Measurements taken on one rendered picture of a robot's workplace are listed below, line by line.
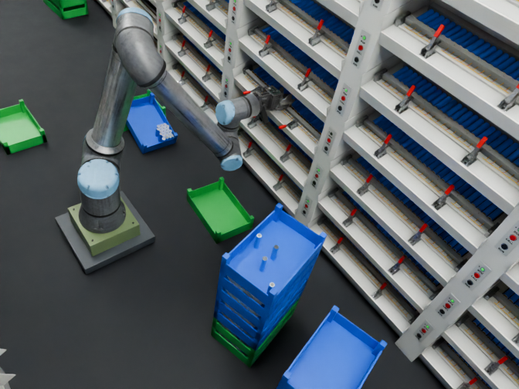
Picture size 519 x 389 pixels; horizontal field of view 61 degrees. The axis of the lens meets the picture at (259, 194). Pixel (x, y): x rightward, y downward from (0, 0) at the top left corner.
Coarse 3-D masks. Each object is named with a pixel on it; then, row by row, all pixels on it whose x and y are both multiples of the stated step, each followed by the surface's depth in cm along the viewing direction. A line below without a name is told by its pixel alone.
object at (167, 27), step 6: (156, 0) 247; (162, 0) 241; (162, 6) 244; (162, 12) 246; (162, 18) 249; (162, 24) 252; (168, 24) 251; (162, 30) 254; (168, 30) 254; (162, 42) 261; (168, 54) 265; (168, 60) 268
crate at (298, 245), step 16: (272, 224) 154; (288, 224) 154; (272, 240) 149; (288, 240) 150; (304, 240) 151; (320, 240) 145; (224, 256) 133; (240, 256) 143; (256, 256) 144; (288, 256) 146; (304, 256) 146; (224, 272) 138; (240, 272) 139; (256, 272) 140; (272, 272) 140; (288, 272) 141; (256, 288) 130; (272, 288) 128; (272, 304) 132
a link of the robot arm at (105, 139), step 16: (128, 16) 138; (144, 16) 140; (112, 64) 148; (112, 80) 151; (128, 80) 151; (112, 96) 156; (128, 96) 157; (112, 112) 161; (128, 112) 166; (96, 128) 169; (112, 128) 167; (96, 144) 172; (112, 144) 174; (112, 160) 177
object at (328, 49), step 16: (256, 0) 178; (272, 0) 171; (288, 0) 172; (304, 0) 173; (272, 16) 172; (288, 16) 171; (304, 16) 166; (320, 16) 166; (336, 16) 165; (288, 32) 167; (304, 32) 165; (320, 32) 163; (336, 32) 160; (352, 32) 159; (304, 48) 164; (320, 48) 159; (336, 48) 157; (320, 64) 161; (336, 64) 154
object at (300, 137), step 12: (252, 60) 210; (240, 72) 210; (240, 84) 208; (252, 84) 206; (276, 120) 195; (288, 120) 192; (288, 132) 191; (300, 132) 188; (300, 144) 187; (312, 144) 184; (312, 156) 184
